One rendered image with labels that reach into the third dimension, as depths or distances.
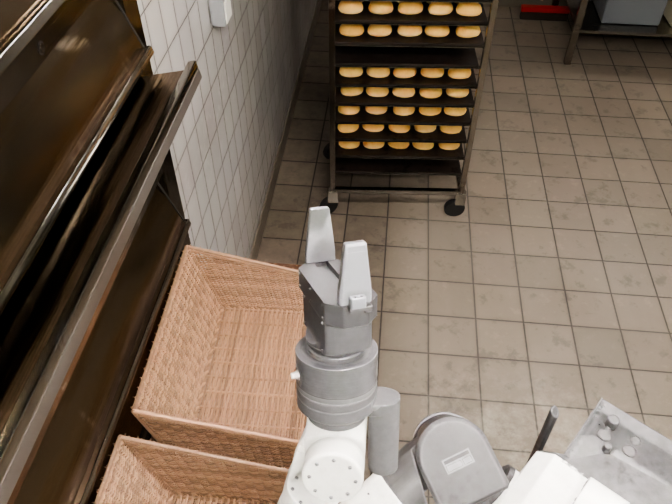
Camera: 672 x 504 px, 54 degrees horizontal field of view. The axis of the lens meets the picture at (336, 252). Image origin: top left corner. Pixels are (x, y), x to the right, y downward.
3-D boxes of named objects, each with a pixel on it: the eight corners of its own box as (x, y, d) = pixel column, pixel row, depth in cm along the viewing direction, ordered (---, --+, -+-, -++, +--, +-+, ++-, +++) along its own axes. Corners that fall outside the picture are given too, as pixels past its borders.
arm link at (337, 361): (356, 253, 74) (355, 346, 78) (273, 264, 71) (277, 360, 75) (402, 299, 63) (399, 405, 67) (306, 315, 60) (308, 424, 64)
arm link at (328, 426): (301, 356, 76) (304, 437, 80) (288, 412, 66) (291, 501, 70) (400, 360, 75) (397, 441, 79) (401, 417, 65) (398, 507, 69)
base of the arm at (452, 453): (390, 452, 99) (442, 398, 100) (453, 517, 97) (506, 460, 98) (391, 465, 84) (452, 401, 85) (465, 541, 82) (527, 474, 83)
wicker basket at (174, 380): (150, 469, 170) (125, 413, 150) (197, 303, 209) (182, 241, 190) (337, 482, 168) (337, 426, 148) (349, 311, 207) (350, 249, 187)
